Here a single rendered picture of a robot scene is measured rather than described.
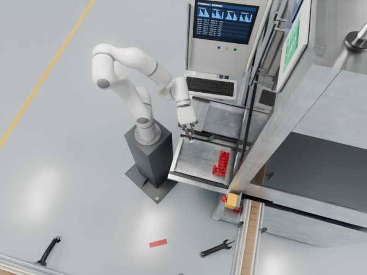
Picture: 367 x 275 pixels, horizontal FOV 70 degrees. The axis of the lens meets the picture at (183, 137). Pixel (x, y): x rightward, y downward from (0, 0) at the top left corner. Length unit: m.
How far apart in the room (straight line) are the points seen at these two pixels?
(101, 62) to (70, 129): 1.92
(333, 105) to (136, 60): 0.82
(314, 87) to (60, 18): 3.92
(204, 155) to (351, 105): 1.19
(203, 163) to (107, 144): 1.39
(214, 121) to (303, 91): 1.25
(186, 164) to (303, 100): 1.14
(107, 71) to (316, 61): 0.87
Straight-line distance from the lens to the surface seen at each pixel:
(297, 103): 0.81
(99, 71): 1.26
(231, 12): 1.89
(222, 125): 1.94
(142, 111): 1.51
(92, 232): 2.70
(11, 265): 1.87
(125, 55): 1.26
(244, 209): 1.70
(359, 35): 0.76
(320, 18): 0.81
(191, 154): 1.82
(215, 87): 2.19
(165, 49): 3.62
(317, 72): 0.71
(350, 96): 0.79
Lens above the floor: 2.56
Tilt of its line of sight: 63 degrees down
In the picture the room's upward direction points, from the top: 2 degrees clockwise
